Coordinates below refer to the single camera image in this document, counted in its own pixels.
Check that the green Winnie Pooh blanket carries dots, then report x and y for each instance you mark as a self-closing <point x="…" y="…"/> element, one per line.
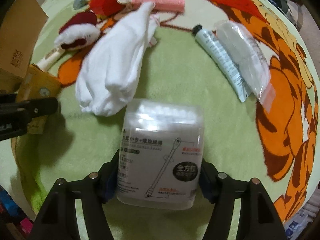
<point x="280" y="147"/>

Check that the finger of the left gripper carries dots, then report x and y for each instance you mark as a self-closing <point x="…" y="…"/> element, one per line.
<point x="14" y="125"/>
<point x="34" y="107"/>

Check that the pink hair comb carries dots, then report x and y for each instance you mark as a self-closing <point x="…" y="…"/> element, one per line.
<point x="160" y="5"/>

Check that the grey hand cream tube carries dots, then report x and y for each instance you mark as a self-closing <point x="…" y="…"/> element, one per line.
<point x="209" y="42"/>

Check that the small blue-grey block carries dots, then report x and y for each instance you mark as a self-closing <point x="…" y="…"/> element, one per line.
<point x="78" y="4"/>

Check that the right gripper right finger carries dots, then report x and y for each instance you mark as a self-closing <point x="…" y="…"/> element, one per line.
<point x="258" y="216"/>

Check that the yellow small carton box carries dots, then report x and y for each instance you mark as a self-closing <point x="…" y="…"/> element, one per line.
<point x="38" y="84"/>

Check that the brown cardboard box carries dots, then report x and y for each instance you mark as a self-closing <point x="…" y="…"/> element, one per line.
<point x="20" y="29"/>

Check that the white cream tube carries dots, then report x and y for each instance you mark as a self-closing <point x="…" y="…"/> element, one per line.
<point x="47" y="61"/>

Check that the clear cotton pad bag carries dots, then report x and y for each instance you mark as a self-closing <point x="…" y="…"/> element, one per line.
<point x="249" y="58"/>

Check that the red cube box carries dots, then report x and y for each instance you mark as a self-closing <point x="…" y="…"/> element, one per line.
<point x="105" y="7"/>

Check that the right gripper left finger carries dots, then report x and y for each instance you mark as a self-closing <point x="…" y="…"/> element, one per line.
<point x="57" y="216"/>

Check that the white cotton glove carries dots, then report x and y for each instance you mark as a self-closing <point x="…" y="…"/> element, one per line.
<point x="110" y="72"/>

